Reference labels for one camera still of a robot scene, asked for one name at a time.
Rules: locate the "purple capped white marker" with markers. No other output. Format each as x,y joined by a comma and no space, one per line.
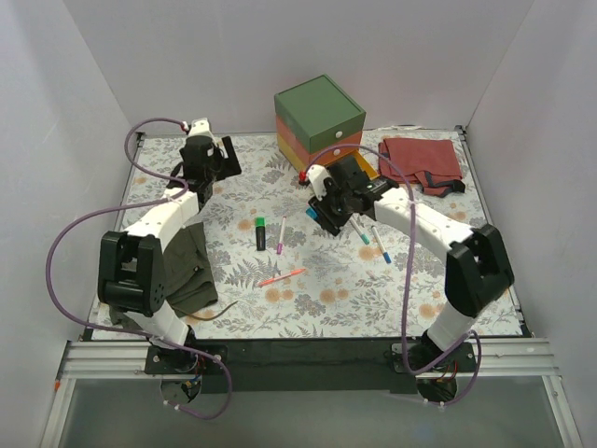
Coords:
280,245

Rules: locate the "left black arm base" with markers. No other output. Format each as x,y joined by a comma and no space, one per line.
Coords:
168,360

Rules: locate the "orange pen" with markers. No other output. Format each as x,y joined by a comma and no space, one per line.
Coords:
281,277

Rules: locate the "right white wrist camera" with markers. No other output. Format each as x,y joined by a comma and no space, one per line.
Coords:
315,175

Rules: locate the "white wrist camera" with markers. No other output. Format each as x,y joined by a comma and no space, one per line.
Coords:
315,175
200,127

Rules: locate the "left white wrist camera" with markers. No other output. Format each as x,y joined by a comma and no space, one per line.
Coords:
200,127

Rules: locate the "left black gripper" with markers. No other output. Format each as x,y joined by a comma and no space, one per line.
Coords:
229,155

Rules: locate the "yellow drawer box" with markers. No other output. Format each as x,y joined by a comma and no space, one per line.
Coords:
326,161

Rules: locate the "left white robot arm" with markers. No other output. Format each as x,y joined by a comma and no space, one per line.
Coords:
179,204

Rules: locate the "red drawer box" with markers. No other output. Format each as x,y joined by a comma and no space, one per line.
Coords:
347,132

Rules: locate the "blue capped white marker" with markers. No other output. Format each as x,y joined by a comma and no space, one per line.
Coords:
381,244

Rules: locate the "red folded cloth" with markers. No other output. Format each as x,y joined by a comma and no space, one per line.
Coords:
430,163

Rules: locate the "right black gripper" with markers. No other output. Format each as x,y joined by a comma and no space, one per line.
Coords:
326,215

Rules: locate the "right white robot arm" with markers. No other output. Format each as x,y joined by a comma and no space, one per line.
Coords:
478,271

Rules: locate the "aluminium front rail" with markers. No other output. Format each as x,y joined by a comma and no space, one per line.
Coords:
124,359

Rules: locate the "floral table mat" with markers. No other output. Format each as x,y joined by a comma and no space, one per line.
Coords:
347,290

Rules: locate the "green drawer box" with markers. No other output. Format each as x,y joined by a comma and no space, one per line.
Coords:
317,104

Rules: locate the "olive green cloth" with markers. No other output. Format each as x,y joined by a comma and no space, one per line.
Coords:
191,266

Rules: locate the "teal capped white marker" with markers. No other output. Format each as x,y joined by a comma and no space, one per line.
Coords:
359,230

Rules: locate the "green highlighter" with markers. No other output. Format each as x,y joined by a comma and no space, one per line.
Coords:
260,228

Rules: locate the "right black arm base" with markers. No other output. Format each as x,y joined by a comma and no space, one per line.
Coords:
422,355

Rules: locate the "blue highlighter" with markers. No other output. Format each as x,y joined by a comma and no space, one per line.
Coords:
312,214

